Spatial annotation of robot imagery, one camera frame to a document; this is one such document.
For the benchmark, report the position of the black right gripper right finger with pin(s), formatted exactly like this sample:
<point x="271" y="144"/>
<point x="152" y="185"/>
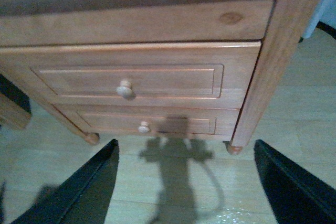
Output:
<point x="294" y="194"/>

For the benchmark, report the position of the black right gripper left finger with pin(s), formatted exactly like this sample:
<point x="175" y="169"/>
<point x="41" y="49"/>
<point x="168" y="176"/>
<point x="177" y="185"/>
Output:
<point x="84" y="197"/>

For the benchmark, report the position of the wooden nightstand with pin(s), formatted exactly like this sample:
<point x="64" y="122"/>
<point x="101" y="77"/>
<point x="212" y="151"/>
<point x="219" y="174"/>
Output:
<point x="276" y="24"/>

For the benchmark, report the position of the drawer knob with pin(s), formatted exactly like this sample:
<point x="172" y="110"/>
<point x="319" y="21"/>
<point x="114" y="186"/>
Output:
<point x="144" y="127"/>
<point x="125" y="89"/>

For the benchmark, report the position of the wooden drawer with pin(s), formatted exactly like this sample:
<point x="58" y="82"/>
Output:
<point x="185" y="75"/>
<point x="203" y="124"/>

